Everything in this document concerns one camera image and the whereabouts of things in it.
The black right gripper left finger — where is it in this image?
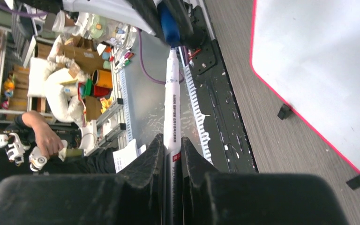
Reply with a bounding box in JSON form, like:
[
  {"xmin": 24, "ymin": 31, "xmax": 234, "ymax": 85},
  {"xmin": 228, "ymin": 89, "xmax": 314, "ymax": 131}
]
[{"xmin": 0, "ymin": 134, "xmax": 164, "ymax": 225}]

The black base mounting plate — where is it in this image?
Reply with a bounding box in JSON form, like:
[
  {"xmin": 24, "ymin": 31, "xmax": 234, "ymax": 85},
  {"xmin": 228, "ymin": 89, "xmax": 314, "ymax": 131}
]
[{"xmin": 180, "ymin": 6, "xmax": 258, "ymax": 174}]

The white marker pen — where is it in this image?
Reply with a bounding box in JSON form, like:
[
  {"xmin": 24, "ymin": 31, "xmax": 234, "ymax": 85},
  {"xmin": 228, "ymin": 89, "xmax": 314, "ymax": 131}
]
[{"xmin": 162, "ymin": 48, "xmax": 183, "ymax": 225}]

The pink framed whiteboard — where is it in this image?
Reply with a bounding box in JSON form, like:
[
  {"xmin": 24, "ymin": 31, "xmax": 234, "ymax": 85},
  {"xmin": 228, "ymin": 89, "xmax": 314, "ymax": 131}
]
[{"xmin": 251, "ymin": 0, "xmax": 360, "ymax": 173}]

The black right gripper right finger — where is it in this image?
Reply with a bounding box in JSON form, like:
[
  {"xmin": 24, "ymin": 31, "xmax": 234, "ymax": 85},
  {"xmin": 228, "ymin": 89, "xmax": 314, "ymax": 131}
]
[{"xmin": 181, "ymin": 137, "xmax": 348, "ymax": 225}]

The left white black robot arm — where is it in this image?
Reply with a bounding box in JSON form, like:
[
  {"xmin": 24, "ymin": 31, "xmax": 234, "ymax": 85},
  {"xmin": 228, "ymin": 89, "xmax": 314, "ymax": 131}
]
[{"xmin": 24, "ymin": 0, "xmax": 205, "ymax": 49}]

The operator bare hand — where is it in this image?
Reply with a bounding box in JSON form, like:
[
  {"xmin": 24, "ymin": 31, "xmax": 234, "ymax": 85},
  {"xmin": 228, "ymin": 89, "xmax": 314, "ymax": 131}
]
[{"xmin": 31, "ymin": 121, "xmax": 64, "ymax": 159}]

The black whiteboard stand clip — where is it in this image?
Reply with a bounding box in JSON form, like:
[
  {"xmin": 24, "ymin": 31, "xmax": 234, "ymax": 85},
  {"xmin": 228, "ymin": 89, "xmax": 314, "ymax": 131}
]
[{"xmin": 277, "ymin": 104, "xmax": 293, "ymax": 120}]

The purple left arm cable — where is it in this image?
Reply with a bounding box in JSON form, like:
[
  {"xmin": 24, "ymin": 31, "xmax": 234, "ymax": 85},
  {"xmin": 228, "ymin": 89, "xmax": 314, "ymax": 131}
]
[{"xmin": 136, "ymin": 28, "xmax": 185, "ymax": 85}]

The cardboard box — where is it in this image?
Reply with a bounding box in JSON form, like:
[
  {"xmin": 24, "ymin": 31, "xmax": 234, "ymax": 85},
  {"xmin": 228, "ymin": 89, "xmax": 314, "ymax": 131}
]
[{"xmin": 60, "ymin": 45, "xmax": 105, "ymax": 74}]

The white teleoperation controller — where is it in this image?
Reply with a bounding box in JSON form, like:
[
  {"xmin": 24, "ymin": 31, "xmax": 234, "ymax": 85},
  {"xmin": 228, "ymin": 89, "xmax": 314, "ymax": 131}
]
[{"xmin": 0, "ymin": 133, "xmax": 69, "ymax": 173}]

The orange cylindrical container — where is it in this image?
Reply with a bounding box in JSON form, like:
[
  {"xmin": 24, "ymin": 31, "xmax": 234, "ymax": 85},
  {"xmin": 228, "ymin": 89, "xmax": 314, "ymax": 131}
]
[{"xmin": 91, "ymin": 69, "xmax": 113, "ymax": 89}]

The blue marker cap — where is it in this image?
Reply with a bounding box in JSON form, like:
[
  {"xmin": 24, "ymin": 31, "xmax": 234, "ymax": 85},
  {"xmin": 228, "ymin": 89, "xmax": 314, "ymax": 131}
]
[{"xmin": 157, "ymin": 1, "xmax": 181, "ymax": 48}]

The white slotted cable rail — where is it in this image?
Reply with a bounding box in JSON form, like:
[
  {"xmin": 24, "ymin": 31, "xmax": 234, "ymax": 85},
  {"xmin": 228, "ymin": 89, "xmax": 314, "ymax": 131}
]
[{"xmin": 180, "ymin": 60, "xmax": 214, "ymax": 165}]

